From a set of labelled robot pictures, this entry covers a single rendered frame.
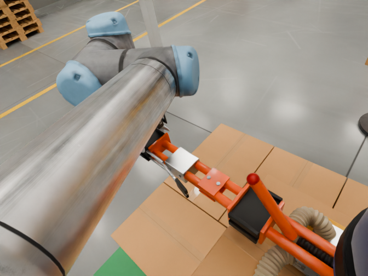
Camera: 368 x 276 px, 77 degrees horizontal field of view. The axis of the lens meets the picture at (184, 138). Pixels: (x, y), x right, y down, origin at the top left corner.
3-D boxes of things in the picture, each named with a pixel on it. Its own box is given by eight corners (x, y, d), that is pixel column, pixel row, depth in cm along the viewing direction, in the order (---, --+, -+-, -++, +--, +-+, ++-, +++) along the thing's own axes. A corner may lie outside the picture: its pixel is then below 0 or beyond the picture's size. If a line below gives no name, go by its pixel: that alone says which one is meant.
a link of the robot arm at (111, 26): (72, 29, 40) (94, 11, 46) (98, 83, 48) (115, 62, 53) (112, 25, 38) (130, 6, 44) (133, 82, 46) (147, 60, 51)
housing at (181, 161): (202, 167, 63) (200, 157, 59) (185, 184, 60) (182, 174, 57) (183, 155, 67) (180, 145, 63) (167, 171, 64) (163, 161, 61)
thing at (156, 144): (171, 144, 70) (168, 132, 66) (154, 160, 67) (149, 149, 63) (154, 133, 75) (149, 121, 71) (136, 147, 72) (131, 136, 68)
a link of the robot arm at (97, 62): (107, 70, 31) (134, 34, 38) (40, 73, 34) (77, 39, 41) (126, 114, 37) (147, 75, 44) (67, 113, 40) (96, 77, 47)
